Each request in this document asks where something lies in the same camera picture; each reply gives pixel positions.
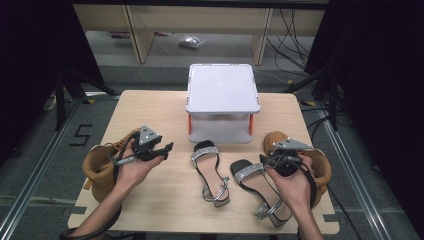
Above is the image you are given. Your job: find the clear plastic bag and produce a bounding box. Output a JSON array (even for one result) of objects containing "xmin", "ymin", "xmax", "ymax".
[{"xmin": 178, "ymin": 34, "xmax": 208, "ymax": 50}]

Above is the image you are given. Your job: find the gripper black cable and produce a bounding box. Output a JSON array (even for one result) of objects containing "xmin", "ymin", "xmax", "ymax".
[
  {"xmin": 266, "ymin": 151, "xmax": 318, "ymax": 210},
  {"xmin": 59, "ymin": 132, "xmax": 142, "ymax": 240}
]

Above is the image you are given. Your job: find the bundle of black cables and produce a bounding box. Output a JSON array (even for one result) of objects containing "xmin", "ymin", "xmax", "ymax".
[{"xmin": 266, "ymin": 8, "xmax": 316, "ymax": 72}]

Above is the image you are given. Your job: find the black rhinestone strap sandal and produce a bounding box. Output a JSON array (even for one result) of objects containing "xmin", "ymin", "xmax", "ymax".
[
  {"xmin": 229, "ymin": 158, "xmax": 293, "ymax": 228},
  {"xmin": 190, "ymin": 139, "xmax": 232, "ymax": 208}
]

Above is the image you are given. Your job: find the dark curtain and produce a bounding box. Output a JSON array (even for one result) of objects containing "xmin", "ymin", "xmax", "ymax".
[
  {"xmin": 0, "ymin": 0, "xmax": 105, "ymax": 168},
  {"xmin": 304, "ymin": 0, "xmax": 424, "ymax": 231}
]

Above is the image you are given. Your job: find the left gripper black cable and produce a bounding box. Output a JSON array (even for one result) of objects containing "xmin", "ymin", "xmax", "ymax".
[{"xmin": 59, "ymin": 132, "xmax": 142, "ymax": 240}]

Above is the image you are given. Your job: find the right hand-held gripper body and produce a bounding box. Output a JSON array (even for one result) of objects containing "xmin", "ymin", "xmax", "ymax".
[{"xmin": 265, "ymin": 137, "xmax": 313, "ymax": 178}]

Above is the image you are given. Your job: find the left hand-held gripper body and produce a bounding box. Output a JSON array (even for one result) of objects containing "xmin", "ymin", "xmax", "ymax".
[{"xmin": 131, "ymin": 124, "xmax": 165, "ymax": 163}]

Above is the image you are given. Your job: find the tan suede boot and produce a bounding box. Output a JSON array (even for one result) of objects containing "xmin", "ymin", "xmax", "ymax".
[
  {"xmin": 82, "ymin": 128, "xmax": 142, "ymax": 203},
  {"xmin": 263, "ymin": 130, "xmax": 333, "ymax": 209}
]

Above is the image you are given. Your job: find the person's right hand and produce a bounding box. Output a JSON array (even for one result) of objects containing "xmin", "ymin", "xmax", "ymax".
[{"xmin": 264, "ymin": 153, "xmax": 314, "ymax": 214}]

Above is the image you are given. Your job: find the aluminium floor rail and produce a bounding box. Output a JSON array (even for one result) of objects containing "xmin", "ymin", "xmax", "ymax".
[
  {"xmin": 0, "ymin": 98, "xmax": 84, "ymax": 240},
  {"xmin": 314, "ymin": 106, "xmax": 393, "ymax": 240}
]

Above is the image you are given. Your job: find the white two-tier shoe rack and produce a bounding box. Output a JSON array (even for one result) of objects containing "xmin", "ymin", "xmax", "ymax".
[{"xmin": 185, "ymin": 63, "xmax": 262, "ymax": 145}]

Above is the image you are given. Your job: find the beige desk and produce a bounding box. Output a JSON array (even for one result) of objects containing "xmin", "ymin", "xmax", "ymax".
[{"xmin": 72, "ymin": 3, "xmax": 326, "ymax": 66}]

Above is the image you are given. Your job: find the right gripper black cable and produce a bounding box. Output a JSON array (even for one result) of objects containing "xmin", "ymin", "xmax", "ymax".
[{"xmin": 266, "ymin": 151, "xmax": 318, "ymax": 210}]

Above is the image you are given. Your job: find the person's left hand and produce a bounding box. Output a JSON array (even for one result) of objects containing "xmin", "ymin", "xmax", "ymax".
[{"xmin": 114, "ymin": 151, "xmax": 166, "ymax": 194}]

